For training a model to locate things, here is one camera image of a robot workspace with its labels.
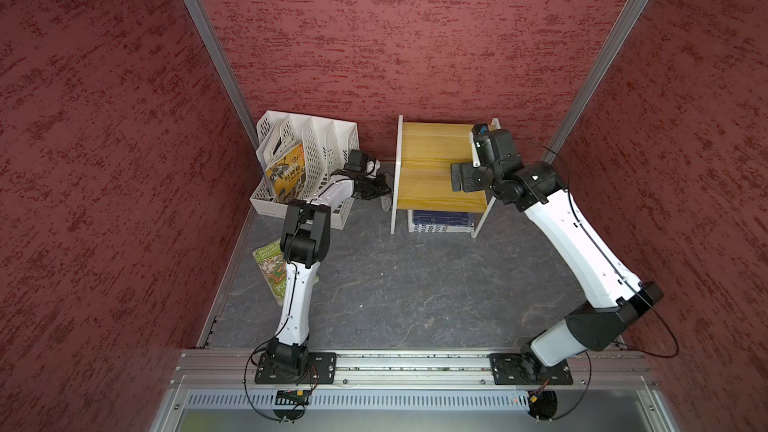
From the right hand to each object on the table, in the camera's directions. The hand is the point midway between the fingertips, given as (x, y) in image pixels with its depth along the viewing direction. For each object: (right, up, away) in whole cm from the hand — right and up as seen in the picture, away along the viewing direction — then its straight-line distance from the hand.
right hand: (469, 176), depth 74 cm
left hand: (-21, -4, +29) cm, 36 cm away
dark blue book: (-3, -13, +25) cm, 29 cm away
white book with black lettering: (-4, -17, +25) cm, 31 cm away
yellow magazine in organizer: (-55, +1, +22) cm, 59 cm away
